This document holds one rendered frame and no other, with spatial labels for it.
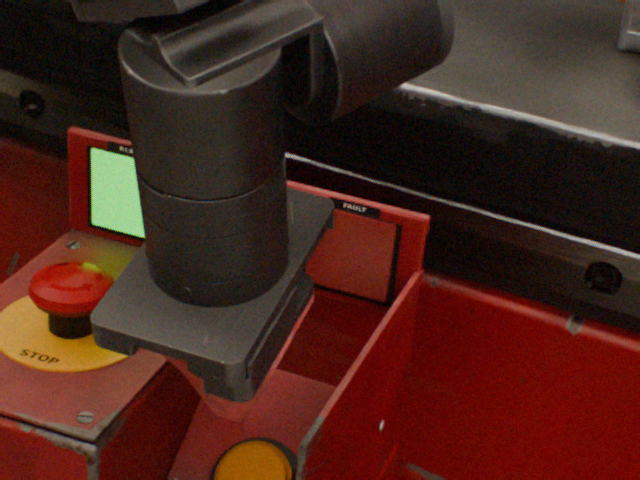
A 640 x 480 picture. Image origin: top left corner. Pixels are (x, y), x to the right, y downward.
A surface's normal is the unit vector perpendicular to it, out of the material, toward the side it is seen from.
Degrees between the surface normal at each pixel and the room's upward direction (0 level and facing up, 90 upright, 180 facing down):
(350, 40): 64
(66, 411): 0
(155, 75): 15
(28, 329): 0
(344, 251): 90
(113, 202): 90
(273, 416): 35
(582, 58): 0
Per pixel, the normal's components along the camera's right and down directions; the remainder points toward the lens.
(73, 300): 0.16, -0.47
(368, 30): 0.51, 0.01
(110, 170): -0.36, 0.43
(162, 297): -0.01, -0.73
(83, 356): 0.07, -0.87
